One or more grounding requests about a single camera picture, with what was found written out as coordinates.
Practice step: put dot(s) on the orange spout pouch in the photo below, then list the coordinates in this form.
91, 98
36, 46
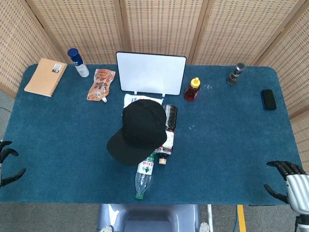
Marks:
100, 85

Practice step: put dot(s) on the black cap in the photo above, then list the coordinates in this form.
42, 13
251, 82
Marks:
142, 128

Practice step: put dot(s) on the glass pepper grinder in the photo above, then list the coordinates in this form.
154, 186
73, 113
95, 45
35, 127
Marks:
235, 76

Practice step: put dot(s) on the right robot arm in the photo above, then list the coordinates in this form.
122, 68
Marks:
301, 224

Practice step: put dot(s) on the white metal pole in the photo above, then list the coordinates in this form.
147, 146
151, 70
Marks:
209, 217

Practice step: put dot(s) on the white plastic packet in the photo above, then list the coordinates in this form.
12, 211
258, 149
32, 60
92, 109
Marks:
130, 98

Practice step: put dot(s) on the black eraser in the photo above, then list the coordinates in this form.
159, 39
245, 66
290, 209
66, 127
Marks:
268, 100

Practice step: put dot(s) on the blue table mat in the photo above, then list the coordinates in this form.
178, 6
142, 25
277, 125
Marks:
217, 145

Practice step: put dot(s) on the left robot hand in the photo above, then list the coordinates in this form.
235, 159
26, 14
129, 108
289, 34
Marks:
6, 152

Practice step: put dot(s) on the honey bottle yellow cap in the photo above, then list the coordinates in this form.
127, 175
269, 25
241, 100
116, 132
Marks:
192, 93

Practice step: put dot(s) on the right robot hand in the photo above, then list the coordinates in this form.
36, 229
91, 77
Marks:
298, 191

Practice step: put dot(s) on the white bottle blue cap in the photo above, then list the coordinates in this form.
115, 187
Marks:
78, 65

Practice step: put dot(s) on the clear water bottle green label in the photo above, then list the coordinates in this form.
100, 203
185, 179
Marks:
144, 176

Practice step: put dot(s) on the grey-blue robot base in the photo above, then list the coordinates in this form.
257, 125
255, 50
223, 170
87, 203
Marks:
147, 217

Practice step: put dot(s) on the brown spiral notebook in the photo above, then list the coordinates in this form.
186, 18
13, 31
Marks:
44, 77

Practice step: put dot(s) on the woven folding screen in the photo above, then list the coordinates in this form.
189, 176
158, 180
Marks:
157, 24

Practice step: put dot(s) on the small white whiteboard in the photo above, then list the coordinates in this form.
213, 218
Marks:
150, 73

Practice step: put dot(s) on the dark soy sauce bottle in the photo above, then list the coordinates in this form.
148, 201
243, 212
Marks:
171, 116

